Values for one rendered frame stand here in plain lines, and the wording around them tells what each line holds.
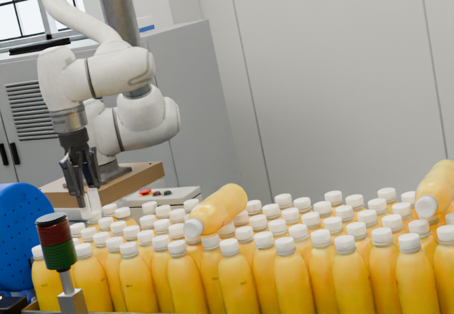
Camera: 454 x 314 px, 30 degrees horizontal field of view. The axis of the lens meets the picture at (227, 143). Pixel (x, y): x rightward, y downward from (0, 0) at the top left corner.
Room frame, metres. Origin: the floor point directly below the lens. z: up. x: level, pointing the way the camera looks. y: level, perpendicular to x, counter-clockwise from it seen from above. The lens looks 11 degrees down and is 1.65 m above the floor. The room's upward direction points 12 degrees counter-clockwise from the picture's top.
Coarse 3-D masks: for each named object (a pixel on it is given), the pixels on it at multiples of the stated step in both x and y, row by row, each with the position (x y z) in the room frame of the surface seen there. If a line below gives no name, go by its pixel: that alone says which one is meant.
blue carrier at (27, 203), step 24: (0, 192) 2.08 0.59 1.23; (24, 192) 2.15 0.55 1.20; (0, 216) 2.05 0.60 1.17; (24, 216) 2.13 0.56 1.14; (0, 240) 2.04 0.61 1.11; (24, 240) 2.11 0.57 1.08; (0, 264) 2.02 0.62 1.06; (24, 264) 2.09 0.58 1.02; (0, 288) 2.04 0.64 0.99; (24, 288) 2.07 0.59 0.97
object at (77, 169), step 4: (80, 152) 2.09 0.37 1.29; (80, 156) 2.09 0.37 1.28; (80, 160) 2.09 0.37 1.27; (80, 164) 2.09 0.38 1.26; (76, 168) 2.09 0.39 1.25; (80, 168) 2.08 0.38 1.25; (76, 172) 2.08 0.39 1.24; (80, 172) 2.09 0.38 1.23; (76, 176) 2.08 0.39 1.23; (80, 176) 2.08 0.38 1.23; (76, 180) 2.08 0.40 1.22; (80, 180) 2.08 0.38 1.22; (80, 184) 2.08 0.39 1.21; (80, 188) 2.07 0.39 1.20; (80, 192) 2.07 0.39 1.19
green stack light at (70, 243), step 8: (72, 240) 1.59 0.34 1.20; (48, 248) 1.56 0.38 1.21; (56, 248) 1.56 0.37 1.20; (64, 248) 1.56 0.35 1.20; (72, 248) 1.58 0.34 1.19; (48, 256) 1.56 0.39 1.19; (56, 256) 1.56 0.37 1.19; (64, 256) 1.56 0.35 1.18; (72, 256) 1.57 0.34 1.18; (48, 264) 1.57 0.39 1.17; (56, 264) 1.56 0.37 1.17; (64, 264) 1.56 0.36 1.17; (72, 264) 1.57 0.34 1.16
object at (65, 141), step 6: (72, 132) 2.07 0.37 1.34; (78, 132) 2.08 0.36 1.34; (84, 132) 2.09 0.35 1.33; (60, 138) 2.09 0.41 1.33; (66, 138) 2.07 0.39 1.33; (72, 138) 2.07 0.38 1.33; (78, 138) 2.08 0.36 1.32; (84, 138) 2.09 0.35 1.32; (60, 144) 2.09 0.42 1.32; (66, 144) 2.08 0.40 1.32; (72, 144) 2.07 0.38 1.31; (78, 144) 2.08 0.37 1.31; (84, 144) 2.13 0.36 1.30; (66, 150) 2.08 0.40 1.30; (72, 150) 2.08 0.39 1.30; (78, 150) 2.10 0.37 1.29; (72, 156) 2.07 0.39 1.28; (72, 162) 2.08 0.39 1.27; (84, 162) 2.11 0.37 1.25
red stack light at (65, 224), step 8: (56, 224) 1.56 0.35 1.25; (64, 224) 1.57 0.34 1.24; (40, 232) 1.57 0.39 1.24; (48, 232) 1.56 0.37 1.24; (56, 232) 1.56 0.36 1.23; (64, 232) 1.57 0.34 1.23; (40, 240) 1.57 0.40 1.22; (48, 240) 1.56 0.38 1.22; (56, 240) 1.56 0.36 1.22; (64, 240) 1.57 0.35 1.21
